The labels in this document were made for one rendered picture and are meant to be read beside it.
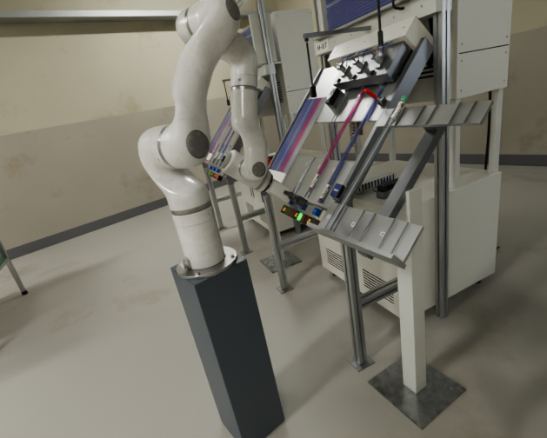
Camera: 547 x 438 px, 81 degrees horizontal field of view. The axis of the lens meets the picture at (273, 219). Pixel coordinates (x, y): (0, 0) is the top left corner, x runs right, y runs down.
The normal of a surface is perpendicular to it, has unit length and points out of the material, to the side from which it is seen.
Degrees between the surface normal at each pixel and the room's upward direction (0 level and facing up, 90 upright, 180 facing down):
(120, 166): 90
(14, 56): 90
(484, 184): 90
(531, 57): 90
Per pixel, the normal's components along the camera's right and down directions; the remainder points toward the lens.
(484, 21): 0.42, 0.25
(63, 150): 0.62, 0.16
